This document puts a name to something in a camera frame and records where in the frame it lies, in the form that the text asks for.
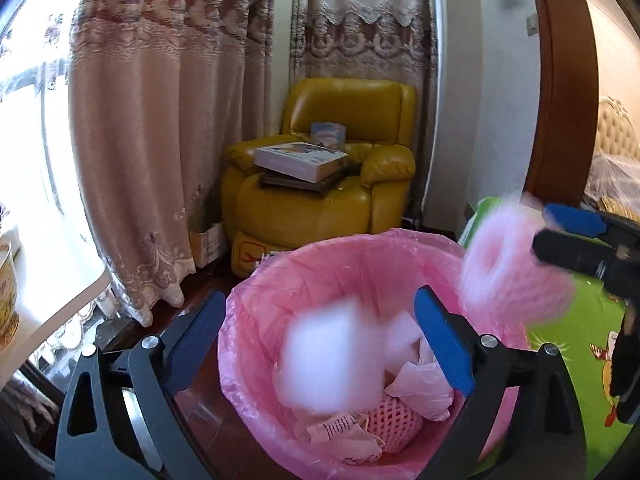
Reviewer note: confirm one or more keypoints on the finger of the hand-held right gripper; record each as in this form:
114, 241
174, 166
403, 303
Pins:
575, 220
575, 252

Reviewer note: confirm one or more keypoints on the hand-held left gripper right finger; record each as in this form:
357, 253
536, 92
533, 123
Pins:
445, 340

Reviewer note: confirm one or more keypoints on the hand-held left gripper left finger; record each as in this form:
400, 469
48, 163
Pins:
195, 340

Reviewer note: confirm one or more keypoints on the pink foam fruit net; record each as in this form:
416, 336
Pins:
395, 422
505, 280

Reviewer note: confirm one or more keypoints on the trash bin with pink bag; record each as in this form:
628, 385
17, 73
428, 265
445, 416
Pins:
325, 270

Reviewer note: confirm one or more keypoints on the golden patterned pillow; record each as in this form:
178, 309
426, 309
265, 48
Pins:
620, 207

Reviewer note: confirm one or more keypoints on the green printed tablecloth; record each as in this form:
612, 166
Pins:
575, 360

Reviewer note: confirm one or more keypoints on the small cardboard box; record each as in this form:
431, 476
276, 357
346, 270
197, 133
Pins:
207, 245

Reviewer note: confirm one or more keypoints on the beige tufted bed headboard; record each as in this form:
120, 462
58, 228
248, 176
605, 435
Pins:
617, 130

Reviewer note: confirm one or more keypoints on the crumpled printed wrapper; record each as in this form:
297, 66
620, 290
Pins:
340, 432

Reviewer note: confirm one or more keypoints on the white side table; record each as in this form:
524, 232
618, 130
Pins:
55, 300

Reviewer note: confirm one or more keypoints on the yellow leather armchair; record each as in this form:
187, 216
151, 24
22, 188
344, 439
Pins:
320, 215

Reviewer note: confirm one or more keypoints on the yellow patterned container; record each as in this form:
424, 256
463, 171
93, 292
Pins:
7, 300

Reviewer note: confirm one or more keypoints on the dark flat book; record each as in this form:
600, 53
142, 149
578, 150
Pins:
332, 180

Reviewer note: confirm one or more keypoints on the beige patterned curtain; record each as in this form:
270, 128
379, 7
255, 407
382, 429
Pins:
160, 135
365, 25

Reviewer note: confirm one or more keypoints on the thick white book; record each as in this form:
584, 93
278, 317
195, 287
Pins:
300, 157

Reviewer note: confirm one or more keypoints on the brown wooden door frame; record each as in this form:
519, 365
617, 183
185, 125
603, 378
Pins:
560, 85

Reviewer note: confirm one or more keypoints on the wall switch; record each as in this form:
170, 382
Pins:
532, 24

